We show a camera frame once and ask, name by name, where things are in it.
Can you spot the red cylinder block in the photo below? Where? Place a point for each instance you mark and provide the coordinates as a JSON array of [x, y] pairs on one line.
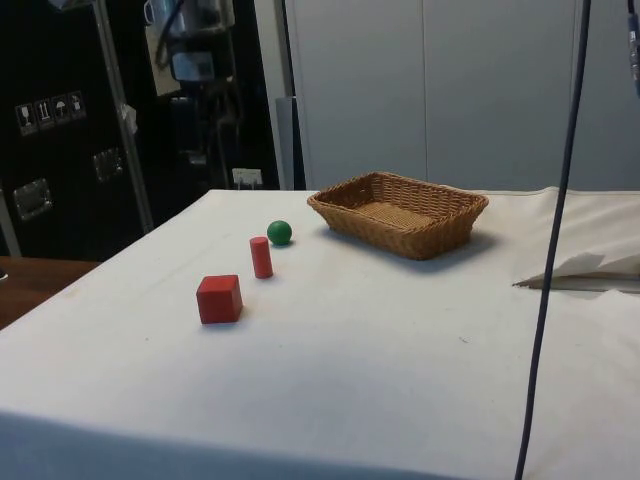
[[260, 258]]

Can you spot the wicker basket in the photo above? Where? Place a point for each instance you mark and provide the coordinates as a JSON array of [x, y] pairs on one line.
[[400, 215]]

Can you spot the green ball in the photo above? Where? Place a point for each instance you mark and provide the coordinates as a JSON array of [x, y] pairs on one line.
[[279, 233]]

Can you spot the red cube block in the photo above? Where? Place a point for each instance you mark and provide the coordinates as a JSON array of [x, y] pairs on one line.
[[218, 300]]

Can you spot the pale lockers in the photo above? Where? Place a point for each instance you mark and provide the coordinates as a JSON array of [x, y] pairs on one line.
[[450, 90]]

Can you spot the black cabinet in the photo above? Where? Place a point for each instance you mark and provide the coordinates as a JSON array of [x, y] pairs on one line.
[[75, 125]]

